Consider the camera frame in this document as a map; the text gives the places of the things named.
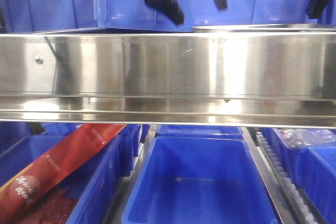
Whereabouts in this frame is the silver metal tray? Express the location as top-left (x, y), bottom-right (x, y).
top-left (192, 23), bottom-right (335, 33)

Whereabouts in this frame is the large blue upper crate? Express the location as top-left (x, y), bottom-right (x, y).
top-left (95, 0), bottom-right (309, 31)

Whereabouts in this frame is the blue upper left crate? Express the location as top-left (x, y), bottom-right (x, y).
top-left (1, 0), bottom-right (98, 33)

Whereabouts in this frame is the blue rear center bin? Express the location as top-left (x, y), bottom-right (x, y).
top-left (155, 124), bottom-right (243, 139)

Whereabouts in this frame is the blue bin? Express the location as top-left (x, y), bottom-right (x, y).
top-left (1, 135), bottom-right (122, 223)
top-left (155, 124), bottom-right (243, 139)
top-left (122, 136), bottom-right (277, 223)
top-left (261, 127), bottom-right (335, 223)

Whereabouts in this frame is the clear plastic bag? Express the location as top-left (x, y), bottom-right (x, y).
top-left (280, 129), bottom-right (335, 150)

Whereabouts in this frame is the blue right lower bin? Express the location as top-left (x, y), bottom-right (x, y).
top-left (261, 127), bottom-right (335, 223)

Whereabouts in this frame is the blue center lower bin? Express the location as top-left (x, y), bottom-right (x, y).
top-left (122, 136), bottom-right (277, 223)

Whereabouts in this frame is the white roller track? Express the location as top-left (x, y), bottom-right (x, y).
top-left (256, 132), bottom-right (318, 223)

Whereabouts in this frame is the blue left lower bin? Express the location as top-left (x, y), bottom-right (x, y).
top-left (1, 135), bottom-right (122, 223)

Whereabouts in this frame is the red printed package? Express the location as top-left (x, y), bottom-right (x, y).
top-left (1, 123), bottom-right (126, 223)

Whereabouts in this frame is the stainless steel shelf rail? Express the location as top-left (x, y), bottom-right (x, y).
top-left (1, 30), bottom-right (335, 129)

